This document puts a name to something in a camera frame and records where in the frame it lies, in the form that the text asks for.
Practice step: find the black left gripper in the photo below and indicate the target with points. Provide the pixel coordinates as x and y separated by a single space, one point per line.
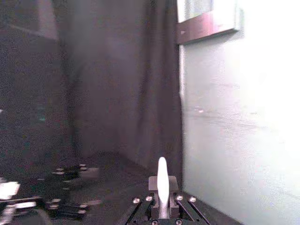
14 211

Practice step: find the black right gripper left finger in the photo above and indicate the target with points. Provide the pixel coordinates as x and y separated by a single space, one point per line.
153 187

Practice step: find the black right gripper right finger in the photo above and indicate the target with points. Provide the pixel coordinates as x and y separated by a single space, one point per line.
173 187

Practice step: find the small white plastic piece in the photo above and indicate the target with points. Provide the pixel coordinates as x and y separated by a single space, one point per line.
162 178

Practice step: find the dark framed board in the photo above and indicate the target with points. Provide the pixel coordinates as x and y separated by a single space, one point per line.
199 25

